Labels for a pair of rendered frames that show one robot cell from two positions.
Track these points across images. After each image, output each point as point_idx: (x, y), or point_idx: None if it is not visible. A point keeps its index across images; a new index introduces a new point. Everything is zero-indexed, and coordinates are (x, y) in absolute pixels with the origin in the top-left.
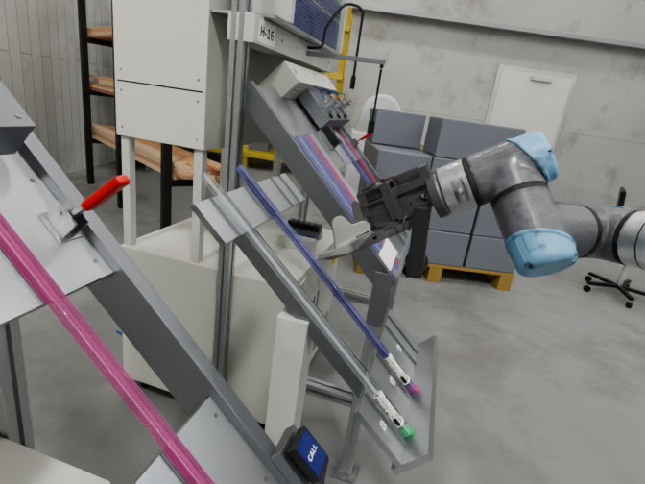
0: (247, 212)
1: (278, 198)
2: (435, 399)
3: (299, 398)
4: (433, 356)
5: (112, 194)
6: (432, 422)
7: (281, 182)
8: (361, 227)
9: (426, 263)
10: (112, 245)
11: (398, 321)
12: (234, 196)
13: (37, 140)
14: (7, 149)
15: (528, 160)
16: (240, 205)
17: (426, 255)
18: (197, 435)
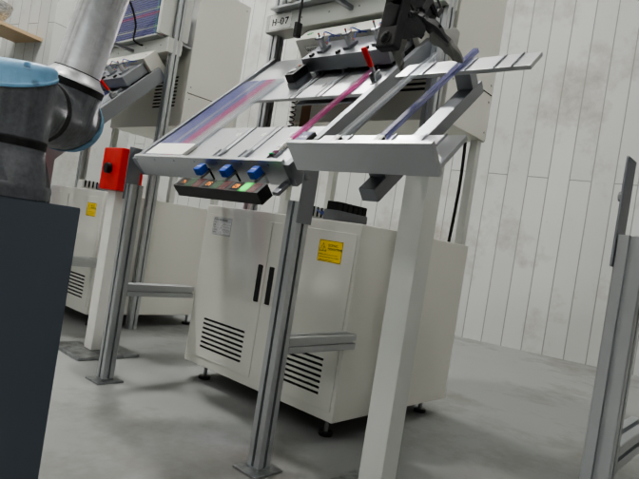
0: (435, 68)
1: (487, 64)
2: (336, 142)
3: (406, 216)
4: (390, 140)
5: (365, 55)
6: (313, 141)
7: (516, 57)
8: None
9: (381, 35)
10: (376, 84)
11: (455, 143)
12: (442, 63)
13: (405, 60)
14: (386, 60)
15: None
16: (437, 66)
17: (386, 30)
18: (315, 129)
